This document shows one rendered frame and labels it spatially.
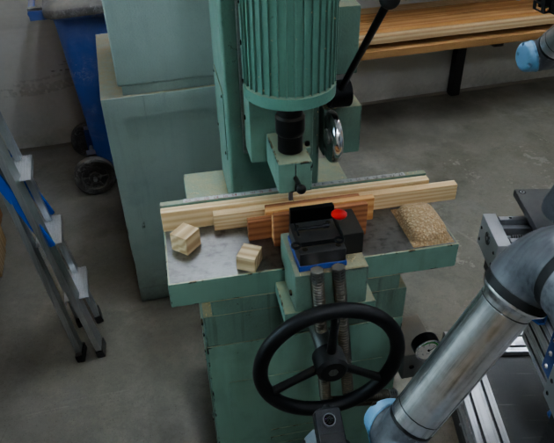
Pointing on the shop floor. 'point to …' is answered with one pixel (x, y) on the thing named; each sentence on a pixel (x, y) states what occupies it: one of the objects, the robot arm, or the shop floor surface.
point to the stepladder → (12, 184)
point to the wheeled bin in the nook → (95, 159)
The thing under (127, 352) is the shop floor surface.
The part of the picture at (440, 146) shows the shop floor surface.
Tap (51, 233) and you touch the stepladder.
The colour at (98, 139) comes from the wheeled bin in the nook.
